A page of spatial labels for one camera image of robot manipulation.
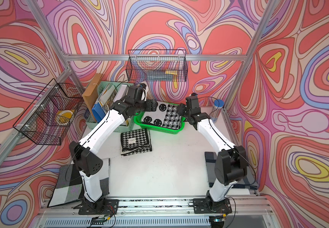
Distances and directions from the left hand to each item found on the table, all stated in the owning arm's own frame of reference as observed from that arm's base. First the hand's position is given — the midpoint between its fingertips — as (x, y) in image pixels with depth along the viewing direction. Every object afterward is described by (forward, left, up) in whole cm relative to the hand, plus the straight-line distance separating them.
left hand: (153, 102), depth 82 cm
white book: (+15, +22, -3) cm, 26 cm away
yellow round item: (-14, +44, +3) cm, 47 cm away
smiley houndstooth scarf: (+10, -8, -21) cm, 25 cm away
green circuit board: (-54, +28, -33) cm, 69 cm away
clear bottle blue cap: (+11, -44, -11) cm, 47 cm away
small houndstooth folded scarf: (-11, +12, -25) cm, 30 cm away
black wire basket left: (-9, +58, -3) cm, 59 cm away
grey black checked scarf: (-38, +47, -28) cm, 67 cm away
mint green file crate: (+18, +32, -6) cm, 37 cm away
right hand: (0, -17, -7) cm, 18 cm away
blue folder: (+2, +37, -10) cm, 38 cm away
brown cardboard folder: (+4, +37, +3) cm, 37 cm away
